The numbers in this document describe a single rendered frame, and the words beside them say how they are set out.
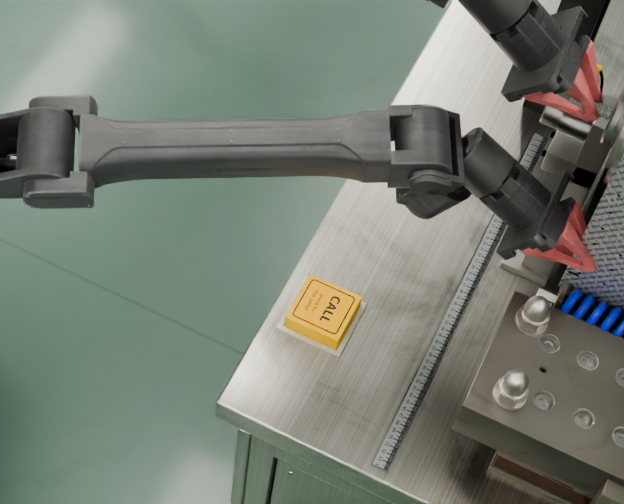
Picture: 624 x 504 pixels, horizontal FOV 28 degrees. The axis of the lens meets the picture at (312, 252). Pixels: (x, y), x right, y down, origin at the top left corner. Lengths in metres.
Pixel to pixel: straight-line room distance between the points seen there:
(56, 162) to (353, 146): 0.29
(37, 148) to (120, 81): 1.62
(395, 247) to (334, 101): 1.34
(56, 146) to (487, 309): 0.57
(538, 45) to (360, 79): 1.71
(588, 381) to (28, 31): 1.92
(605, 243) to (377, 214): 0.35
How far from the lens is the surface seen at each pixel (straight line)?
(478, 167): 1.30
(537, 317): 1.36
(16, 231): 2.66
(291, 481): 1.53
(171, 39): 2.97
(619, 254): 1.36
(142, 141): 1.26
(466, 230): 1.60
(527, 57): 1.25
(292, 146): 1.25
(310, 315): 1.47
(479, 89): 1.75
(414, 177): 1.26
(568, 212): 1.35
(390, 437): 1.44
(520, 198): 1.32
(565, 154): 1.40
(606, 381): 1.38
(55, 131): 1.28
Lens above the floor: 2.19
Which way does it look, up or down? 57 degrees down
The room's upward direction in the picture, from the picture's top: 10 degrees clockwise
